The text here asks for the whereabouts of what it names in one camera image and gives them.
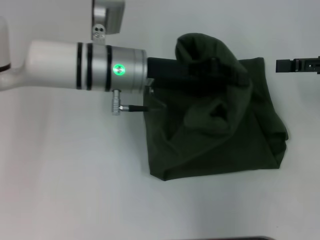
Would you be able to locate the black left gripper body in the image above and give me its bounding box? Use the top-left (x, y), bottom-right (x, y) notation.
top-left (146, 56), bottom-right (227, 101)

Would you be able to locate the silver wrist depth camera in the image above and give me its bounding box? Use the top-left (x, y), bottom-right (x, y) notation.
top-left (91, 0), bottom-right (126, 35)

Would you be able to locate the dark green FREE t-shirt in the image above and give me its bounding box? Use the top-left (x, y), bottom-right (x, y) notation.
top-left (142, 32), bottom-right (290, 183)

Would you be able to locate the silver camera mount bracket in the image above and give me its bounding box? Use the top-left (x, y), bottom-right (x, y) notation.
top-left (90, 24), bottom-right (108, 46)

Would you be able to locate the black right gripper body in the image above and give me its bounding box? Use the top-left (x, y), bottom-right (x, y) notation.
top-left (292, 57), bottom-right (320, 75)

